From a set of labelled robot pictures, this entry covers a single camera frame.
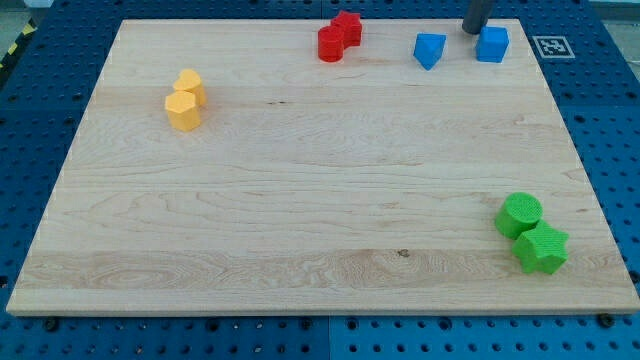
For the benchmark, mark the blue cube block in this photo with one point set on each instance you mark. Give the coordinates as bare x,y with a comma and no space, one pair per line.
492,44

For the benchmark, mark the blue triangle block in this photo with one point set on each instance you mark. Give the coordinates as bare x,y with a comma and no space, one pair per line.
428,49

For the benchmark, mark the light wooden board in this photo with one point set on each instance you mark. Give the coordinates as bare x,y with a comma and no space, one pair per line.
368,186

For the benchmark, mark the red cylinder block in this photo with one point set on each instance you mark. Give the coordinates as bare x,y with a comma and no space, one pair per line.
330,43

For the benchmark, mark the yellow hexagon block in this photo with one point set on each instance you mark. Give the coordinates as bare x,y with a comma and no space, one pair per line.
182,110

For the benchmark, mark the red star block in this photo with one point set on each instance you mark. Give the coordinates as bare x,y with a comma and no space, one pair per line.
351,26

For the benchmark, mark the yellow heart block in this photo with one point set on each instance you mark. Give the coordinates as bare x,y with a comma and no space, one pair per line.
190,81

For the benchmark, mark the green cylinder block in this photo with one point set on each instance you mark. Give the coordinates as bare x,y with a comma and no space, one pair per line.
519,212

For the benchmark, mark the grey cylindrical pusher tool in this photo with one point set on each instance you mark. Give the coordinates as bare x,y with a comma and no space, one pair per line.
477,15

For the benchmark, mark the green star block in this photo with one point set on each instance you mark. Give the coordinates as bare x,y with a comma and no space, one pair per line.
541,249

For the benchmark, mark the white fiducial marker tag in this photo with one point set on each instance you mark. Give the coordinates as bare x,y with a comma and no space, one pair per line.
553,47

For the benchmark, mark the black screw bottom left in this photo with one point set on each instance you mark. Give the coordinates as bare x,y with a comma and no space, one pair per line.
51,324

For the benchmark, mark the black screw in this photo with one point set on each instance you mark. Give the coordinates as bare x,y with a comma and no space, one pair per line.
51,324
606,320

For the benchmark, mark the black screw bottom right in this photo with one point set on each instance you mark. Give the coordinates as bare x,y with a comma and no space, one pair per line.
606,320

